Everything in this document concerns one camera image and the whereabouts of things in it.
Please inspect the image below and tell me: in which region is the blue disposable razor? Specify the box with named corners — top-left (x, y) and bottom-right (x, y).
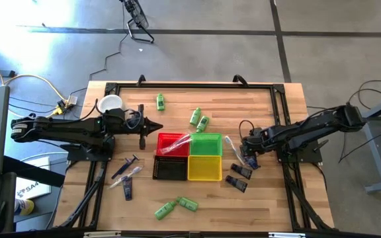
top-left (117, 154), bottom-right (141, 175)
top-left (110, 157), bottom-right (132, 180)

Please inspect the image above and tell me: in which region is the red plastic basket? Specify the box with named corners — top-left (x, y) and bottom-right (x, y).
top-left (156, 132), bottom-right (191, 158)

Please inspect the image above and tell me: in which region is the green wipes canister white lid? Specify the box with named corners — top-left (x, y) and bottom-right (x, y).
top-left (97, 95), bottom-right (124, 114)

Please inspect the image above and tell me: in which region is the cream extension cable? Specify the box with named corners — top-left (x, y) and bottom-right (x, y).
top-left (0, 54), bottom-right (67, 120)

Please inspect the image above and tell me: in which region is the dark blue toothpaste tube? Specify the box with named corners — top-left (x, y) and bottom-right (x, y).
top-left (123, 177), bottom-right (134, 202)
top-left (245, 157), bottom-right (261, 171)
top-left (224, 175), bottom-right (248, 194)
top-left (230, 163), bottom-right (253, 180)

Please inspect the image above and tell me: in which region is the white printed box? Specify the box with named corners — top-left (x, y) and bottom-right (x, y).
top-left (14, 156), bottom-right (52, 201)

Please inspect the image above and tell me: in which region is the black aluminium table frame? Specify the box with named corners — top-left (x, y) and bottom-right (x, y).
top-left (54, 81), bottom-right (339, 232)

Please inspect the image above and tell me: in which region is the black rig crossbar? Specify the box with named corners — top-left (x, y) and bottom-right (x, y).
top-left (0, 227), bottom-right (381, 238)

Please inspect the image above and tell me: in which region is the black fan cable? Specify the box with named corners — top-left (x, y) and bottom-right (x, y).
top-left (67, 31), bottom-right (128, 99)

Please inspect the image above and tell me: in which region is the black plastic basket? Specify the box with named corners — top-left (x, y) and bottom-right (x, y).
top-left (152, 155), bottom-right (189, 182)

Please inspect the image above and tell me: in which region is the green plastic basket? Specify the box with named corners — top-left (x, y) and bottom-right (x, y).
top-left (189, 132), bottom-right (224, 157)

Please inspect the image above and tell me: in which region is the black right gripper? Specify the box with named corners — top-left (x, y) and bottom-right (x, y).
top-left (241, 128), bottom-right (269, 166)

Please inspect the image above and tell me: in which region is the yellow plastic basket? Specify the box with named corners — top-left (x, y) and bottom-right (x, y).
top-left (187, 155), bottom-right (224, 182)

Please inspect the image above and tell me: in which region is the yellow and blue pouch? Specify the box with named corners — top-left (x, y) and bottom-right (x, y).
top-left (13, 197), bottom-right (35, 216)

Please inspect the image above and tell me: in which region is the black floor fan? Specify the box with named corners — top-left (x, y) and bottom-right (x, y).
top-left (119, 0), bottom-right (155, 45)

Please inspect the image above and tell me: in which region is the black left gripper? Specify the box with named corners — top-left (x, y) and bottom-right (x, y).
top-left (124, 104), bottom-right (164, 150)

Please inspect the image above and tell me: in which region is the black desk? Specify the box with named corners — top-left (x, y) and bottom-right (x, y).
top-left (0, 155), bottom-right (66, 234)

